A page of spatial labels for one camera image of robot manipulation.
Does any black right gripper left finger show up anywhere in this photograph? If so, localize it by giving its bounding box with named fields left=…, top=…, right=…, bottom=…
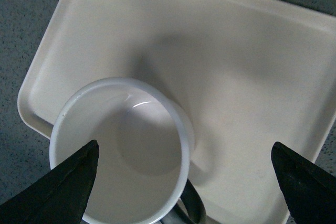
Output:
left=1, top=140, right=99, bottom=223

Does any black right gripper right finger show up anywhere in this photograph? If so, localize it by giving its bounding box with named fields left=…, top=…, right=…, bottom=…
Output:
left=271, top=142, right=335, bottom=223

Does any white smiley mug black handle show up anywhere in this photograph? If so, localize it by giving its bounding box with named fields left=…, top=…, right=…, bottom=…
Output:
left=49, top=78, right=206, bottom=223

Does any cream rectangular tray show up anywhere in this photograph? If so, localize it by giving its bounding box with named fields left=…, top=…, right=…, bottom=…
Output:
left=17, top=0, right=335, bottom=223

